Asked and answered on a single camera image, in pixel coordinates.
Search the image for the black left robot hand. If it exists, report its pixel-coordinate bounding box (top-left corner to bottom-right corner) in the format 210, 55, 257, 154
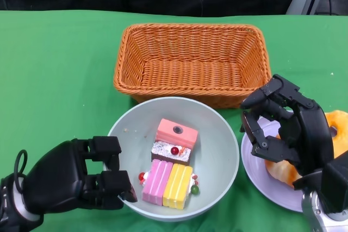
21, 135, 138, 215

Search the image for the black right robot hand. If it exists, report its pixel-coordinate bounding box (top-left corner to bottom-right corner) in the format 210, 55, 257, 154
240, 73, 335, 177

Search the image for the orange striped ring bread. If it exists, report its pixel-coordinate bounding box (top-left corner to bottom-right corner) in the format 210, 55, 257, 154
325, 110, 348, 159
265, 133, 303, 189

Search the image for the grey bowl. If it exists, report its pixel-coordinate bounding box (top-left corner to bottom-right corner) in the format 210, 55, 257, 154
107, 96, 240, 222

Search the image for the lavender plate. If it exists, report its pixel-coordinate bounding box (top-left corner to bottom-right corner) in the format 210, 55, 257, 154
240, 111, 348, 212

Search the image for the chocolate cake slice silver top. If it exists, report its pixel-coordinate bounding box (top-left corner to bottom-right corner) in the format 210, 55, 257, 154
151, 141, 193, 166

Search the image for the salmon pink cake slice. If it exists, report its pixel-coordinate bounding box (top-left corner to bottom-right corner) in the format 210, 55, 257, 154
156, 118, 198, 149

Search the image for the yellow striped cake slice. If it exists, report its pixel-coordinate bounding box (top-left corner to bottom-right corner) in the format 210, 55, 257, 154
162, 162, 200, 211

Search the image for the orange wicker basket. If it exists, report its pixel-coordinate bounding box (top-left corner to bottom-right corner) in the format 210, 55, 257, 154
113, 23, 272, 110

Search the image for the green tablecloth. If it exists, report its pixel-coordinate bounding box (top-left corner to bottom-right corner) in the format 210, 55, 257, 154
0, 9, 348, 232

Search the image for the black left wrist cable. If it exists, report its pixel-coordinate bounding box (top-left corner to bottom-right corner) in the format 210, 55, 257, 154
13, 149, 28, 193

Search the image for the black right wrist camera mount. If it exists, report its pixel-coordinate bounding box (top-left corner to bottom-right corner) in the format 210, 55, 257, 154
293, 151, 348, 214

